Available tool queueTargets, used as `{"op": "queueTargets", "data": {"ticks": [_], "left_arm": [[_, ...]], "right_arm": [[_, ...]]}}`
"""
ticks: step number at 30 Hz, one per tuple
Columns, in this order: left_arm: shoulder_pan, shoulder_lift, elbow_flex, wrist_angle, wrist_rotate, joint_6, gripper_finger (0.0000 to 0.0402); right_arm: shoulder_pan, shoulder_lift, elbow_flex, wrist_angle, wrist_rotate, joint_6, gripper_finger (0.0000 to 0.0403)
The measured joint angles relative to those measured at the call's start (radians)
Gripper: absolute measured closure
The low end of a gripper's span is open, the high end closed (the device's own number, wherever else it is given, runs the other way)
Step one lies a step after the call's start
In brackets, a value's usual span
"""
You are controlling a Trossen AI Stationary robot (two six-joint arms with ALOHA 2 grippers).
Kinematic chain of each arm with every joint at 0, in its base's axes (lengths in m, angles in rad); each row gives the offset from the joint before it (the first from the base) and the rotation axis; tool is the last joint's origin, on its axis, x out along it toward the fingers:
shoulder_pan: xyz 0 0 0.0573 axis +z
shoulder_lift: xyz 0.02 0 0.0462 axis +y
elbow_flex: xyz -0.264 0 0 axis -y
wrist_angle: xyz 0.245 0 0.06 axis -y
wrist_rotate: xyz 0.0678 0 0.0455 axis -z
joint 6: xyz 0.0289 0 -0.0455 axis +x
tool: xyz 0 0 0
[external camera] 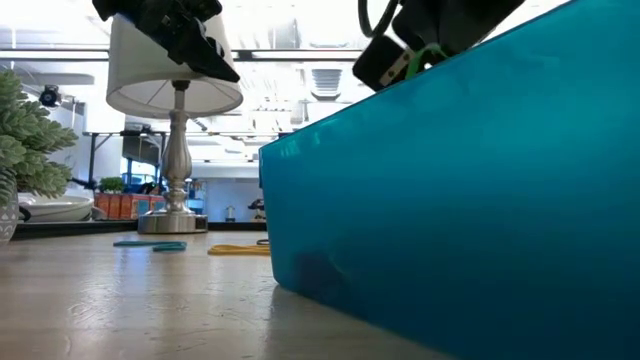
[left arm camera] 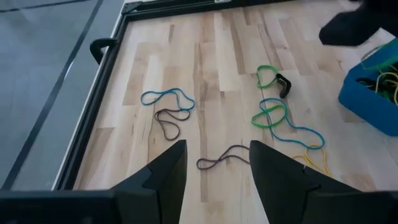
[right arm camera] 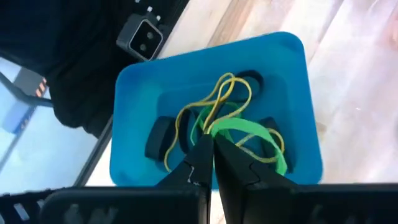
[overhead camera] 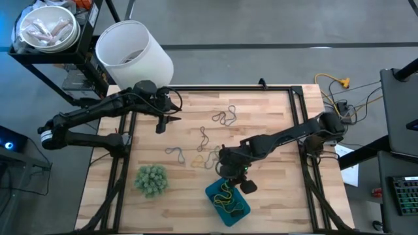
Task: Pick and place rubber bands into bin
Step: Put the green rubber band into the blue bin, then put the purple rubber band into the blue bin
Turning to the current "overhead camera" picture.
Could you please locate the pink plastic wrapped packet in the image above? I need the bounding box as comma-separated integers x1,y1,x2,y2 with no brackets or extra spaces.
50,18,73,39
32,18,52,39

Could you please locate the yellow extension cord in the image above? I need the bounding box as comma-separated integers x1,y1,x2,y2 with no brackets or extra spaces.
314,73,351,114

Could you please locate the green artificial potted plant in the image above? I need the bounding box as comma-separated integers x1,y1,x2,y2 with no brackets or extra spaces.
134,164,170,198

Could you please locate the white paper sheet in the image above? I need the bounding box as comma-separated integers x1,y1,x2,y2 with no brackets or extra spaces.
334,145,359,187

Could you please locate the black computer with blue light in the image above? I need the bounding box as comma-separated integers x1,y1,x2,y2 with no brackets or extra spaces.
0,125,29,154

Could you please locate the olive rubber band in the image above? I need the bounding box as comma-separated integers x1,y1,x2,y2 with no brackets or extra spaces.
204,151,217,170

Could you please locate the grey box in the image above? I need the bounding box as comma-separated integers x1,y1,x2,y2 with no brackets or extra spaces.
61,70,99,99

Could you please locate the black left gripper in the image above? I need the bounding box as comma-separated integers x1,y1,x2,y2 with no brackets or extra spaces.
152,87,183,134

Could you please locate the orange object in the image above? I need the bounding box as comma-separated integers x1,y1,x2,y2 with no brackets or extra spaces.
74,0,94,10

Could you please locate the black side desk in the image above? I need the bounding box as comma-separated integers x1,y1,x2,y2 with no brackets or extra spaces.
378,67,418,235

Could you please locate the brown thin rubber band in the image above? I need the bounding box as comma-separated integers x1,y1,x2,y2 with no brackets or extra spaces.
196,126,210,153

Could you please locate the black utility cart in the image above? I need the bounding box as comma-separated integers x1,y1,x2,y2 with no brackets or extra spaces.
8,0,114,110

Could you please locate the black backlit keyboard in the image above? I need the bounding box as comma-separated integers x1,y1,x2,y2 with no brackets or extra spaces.
391,176,418,216

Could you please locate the grey thin rubber band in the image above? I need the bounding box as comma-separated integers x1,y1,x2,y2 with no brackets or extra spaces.
211,104,238,127

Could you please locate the black pole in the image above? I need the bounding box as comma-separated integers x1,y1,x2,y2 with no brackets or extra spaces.
393,57,418,82

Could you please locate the white bowl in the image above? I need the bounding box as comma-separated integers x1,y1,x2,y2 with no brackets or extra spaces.
18,5,80,54

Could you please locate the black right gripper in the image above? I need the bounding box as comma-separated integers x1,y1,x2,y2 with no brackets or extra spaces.
215,145,259,196

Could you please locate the blue grey rubber band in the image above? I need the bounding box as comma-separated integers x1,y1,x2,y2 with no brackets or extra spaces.
164,146,186,165

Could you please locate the black power strip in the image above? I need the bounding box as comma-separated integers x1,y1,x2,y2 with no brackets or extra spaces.
336,101,353,124

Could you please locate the teal plastic bin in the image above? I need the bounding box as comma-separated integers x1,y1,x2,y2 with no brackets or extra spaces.
204,177,251,228

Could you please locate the white shade silver lamp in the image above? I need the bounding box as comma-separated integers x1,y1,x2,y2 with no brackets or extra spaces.
95,20,175,99

